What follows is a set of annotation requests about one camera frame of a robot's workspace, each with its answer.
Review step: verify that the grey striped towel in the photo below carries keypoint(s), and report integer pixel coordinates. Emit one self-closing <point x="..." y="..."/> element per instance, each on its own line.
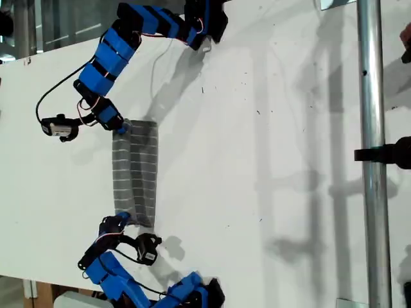
<point x="141" y="173"/>

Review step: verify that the black handheld device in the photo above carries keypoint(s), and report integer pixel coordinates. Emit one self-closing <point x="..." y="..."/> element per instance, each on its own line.
<point x="407" y="57"/>

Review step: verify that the person's hand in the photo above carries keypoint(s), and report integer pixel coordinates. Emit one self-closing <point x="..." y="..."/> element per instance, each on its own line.
<point x="406" y="38"/>

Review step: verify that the white plastic box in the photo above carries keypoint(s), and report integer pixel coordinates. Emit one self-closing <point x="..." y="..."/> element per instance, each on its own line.
<point x="77" y="301"/>

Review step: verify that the wooden table leg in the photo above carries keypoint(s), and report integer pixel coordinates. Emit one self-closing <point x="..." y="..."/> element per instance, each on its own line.
<point x="43" y="295"/>

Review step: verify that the black round object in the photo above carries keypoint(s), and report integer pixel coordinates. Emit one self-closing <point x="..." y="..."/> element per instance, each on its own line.
<point x="4" y="24"/>

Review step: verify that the black clamp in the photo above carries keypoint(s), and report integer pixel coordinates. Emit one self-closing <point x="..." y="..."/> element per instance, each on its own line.
<point x="385" y="155"/>

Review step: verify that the black box at table edge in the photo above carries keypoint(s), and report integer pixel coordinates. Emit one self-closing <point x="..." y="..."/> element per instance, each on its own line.
<point x="407" y="295"/>

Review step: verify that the black camera stalk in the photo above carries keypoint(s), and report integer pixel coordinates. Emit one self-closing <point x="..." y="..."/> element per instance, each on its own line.
<point x="128" y="240"/>
<point x="80" y="121"/>

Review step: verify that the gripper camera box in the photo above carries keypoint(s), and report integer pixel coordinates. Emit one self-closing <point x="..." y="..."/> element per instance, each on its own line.
<point x="57" y="130"/>
<point x="147" y="250"/>

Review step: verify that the steel post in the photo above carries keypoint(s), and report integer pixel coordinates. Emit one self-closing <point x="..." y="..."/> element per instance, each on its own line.
<point x="374" y="192"/>

